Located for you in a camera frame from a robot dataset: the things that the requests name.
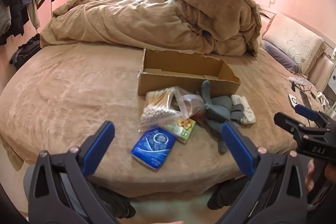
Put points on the person's right black slipper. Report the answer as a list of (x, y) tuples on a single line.
[(225, 195)]

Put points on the beige duvet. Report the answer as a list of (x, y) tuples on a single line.
[(157, 19)]

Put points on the cardboard box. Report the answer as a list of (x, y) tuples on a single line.
[(189, 87)]

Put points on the white square device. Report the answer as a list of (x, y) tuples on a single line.
[(293, 100)]

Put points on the blue tissue packet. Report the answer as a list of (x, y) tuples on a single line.
[(153, 146)]

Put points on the dark backpack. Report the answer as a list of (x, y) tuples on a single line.
[(25, 52)]

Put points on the cream floral pillow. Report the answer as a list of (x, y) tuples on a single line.
[(294, 40)]

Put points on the brown bed blanket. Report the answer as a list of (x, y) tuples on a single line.
[(65, 95)]

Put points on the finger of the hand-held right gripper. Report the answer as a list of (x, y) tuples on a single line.
[(305, 111), (288, 123)]

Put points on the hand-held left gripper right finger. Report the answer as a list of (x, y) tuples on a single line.
[(236, 145)]

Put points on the purple pillow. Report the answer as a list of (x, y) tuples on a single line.
[(281, 57)]

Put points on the person's left black slipper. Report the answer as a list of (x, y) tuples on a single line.
[(115, 203)]

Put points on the person's black slipper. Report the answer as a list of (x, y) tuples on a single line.
[(115, 203), (225, 195)]

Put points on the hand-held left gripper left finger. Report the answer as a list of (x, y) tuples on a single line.
[(98, 148)]

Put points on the person's right hand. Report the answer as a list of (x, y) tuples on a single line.
[(310, 174)]

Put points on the grey hanging garment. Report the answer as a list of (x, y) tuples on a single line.
[(4, 16)]

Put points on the white socks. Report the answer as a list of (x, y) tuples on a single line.
[(245, 111)]

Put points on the clear zip bag of snacks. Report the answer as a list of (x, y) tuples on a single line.
[(191, 106)]

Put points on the bag of cotton swabs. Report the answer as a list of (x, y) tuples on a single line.
[(157, 108)]

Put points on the padded bed headboard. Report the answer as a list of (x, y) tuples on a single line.
[(321, 69)]

